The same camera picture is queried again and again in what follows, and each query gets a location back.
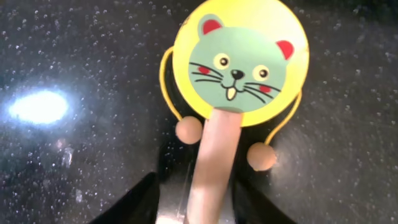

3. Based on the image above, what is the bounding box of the yellow rattle drum toy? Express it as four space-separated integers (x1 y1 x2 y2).
159 0 310 224

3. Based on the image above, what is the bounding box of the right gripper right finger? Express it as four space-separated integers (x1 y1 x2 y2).
231 177 299 224

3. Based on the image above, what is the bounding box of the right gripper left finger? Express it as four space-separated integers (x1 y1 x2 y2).
88 172 161 224

